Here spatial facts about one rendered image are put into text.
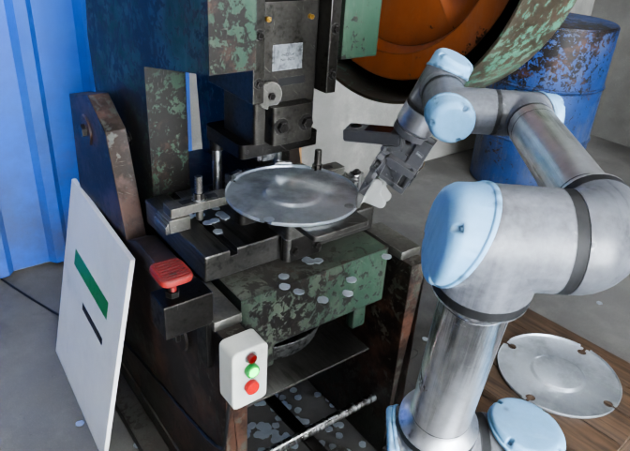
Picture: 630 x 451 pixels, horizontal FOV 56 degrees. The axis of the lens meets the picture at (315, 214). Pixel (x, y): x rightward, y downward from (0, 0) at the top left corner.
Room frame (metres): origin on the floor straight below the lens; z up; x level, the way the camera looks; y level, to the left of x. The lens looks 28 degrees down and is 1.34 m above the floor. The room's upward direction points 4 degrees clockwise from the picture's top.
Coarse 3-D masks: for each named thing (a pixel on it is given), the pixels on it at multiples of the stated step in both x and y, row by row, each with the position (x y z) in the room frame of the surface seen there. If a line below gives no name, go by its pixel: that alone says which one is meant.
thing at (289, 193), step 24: (264, 168) 1.27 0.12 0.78; (288, 168) 1.28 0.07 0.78; (240, 192) 1.14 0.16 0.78; (264, 192) 1.14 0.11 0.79; (288, 192) 1.14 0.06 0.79; (312, 192) 1.15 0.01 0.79; (336, 192) 1.17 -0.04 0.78; (264, 216) 1.04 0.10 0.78; (288, 216) 1.05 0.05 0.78; (312, 216) 1.06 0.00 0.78; (336, 216) 1.06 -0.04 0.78
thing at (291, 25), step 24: (288, 0) 1.19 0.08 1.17; (312, 0) 1.22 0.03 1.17; (288, 24) 1.18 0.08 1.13; (312, 24) 1.22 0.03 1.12; (264, 48) 1.15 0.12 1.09; (288, 48) 1.18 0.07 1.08; (312, 48) 1.22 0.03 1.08; (264, 72) 1.15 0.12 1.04; (288, 72) 1.19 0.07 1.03; (312, 72) 1.22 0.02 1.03; (264, 96) 1.14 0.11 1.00; (288, 96) 1.19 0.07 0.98; (312, 96) 1.23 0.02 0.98; (240, 120) 1.18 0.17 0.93; (264, 120) 1.15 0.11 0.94; (288, 120) 1.15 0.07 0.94
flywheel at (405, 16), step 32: (384, 0) 1.51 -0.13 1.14; (416, 0) 1.43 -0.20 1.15; (448, 0) 1.35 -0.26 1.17; (480, 0) 1.25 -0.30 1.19; (512, 0) 1.20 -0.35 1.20; (384, 32) 1.50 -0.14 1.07; (416, 32) 1.42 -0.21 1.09; (448, 32) 1.34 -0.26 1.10; (480, 32) 1.23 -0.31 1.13; (384, 64) 1.44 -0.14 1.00; (416, 64) 1.36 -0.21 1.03
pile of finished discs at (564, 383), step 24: (528, 336) 1.27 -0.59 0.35; (552, 336) 1.27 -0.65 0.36; (504, 360) 1.16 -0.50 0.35; (528, 360) 1.17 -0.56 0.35; (552, 360) 1.17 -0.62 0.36; (576, 360) 1.18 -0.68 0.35; (600, 360) 1.19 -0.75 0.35; (528, 384) 1.08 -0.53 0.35; (552, 384) 1.08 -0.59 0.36; (576, 384) 1.09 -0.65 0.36; (600, 384) 1.10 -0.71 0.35; (552, 408) 1.01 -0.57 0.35; (576, 408) 1.02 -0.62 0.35; (600, 408) 1.02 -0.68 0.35
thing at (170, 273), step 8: (152, 264) 0.87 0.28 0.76; (160, 264) 0.88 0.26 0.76; (168, 264) 0.88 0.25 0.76; (176, 264) 0.88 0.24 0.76; (184, 264) 0.88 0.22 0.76; (152, 272) 0.86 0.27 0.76; (160, 272) 0.85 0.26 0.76; (168, 272) 0.85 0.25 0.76; (176, 272) 0.86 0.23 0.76; (184, 272) 0.86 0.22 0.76; (160, 280) 0.83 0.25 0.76; (168, 280) 0.83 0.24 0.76; (176, 280) 0.84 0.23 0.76; (184, 280) 0.84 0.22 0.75; (168, 288) 0.83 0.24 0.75; (176, 288) 0.87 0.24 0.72
